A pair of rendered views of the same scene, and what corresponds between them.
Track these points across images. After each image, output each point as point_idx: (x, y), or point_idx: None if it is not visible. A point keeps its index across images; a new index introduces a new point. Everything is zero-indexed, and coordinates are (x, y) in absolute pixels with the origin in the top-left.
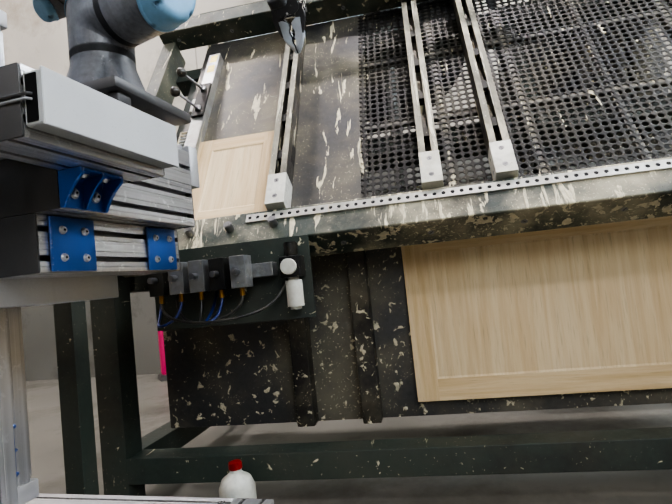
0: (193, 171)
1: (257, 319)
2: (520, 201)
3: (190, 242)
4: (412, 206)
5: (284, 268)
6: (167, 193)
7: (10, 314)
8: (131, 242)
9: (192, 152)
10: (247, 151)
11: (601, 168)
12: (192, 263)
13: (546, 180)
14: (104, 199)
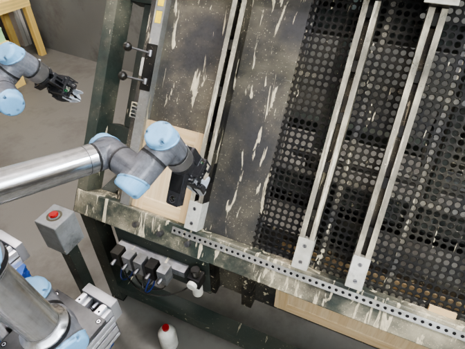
0: (116, 313)
1: (178, 279)
2: (351, 311)
3: (137, 230)
4: (279, 276)
5: (189, 287)
6: (98, 347)
7: None
8: None
9: (114, 306)
10: None
11: (421, 317)
12: (135, 263)
13: (376, 306)
14: None
